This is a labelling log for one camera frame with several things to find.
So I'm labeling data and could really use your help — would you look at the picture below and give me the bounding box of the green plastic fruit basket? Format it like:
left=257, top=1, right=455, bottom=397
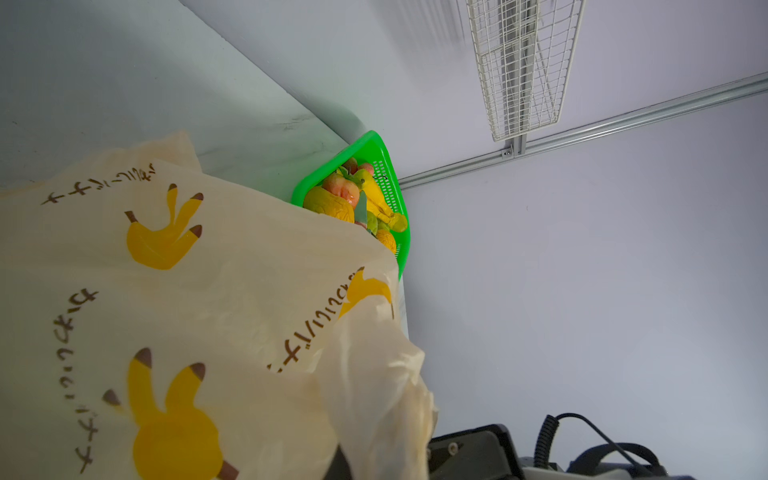
left=291, top=130, right=411, bottom=279

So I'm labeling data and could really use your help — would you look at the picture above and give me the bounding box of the white wire wall basket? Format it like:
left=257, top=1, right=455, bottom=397
left=466, top=0, right=586, bottom=142

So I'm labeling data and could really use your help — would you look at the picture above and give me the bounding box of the fake peach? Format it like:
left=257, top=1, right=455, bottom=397
left=322, top=173, right=360, bottom=207

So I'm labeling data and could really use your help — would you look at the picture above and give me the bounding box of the yellow fake banana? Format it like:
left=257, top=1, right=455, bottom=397
left=354, top=169, right=409, bottom=233

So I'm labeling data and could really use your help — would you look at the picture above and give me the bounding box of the cream banana print plastic bag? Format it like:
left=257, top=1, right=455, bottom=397
left=1, top=133, right=436, bottom=479

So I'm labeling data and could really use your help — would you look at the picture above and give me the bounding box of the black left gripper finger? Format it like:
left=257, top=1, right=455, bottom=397
left=428, top=424, right=525, bottom=480

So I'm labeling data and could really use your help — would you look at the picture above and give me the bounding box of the aluminium frame post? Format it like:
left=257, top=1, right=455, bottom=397
left=400, top=73, right=767, bottom=190

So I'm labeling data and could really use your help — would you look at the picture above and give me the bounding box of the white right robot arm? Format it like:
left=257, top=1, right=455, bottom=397
left=427, top=413, right=674, bottom=479

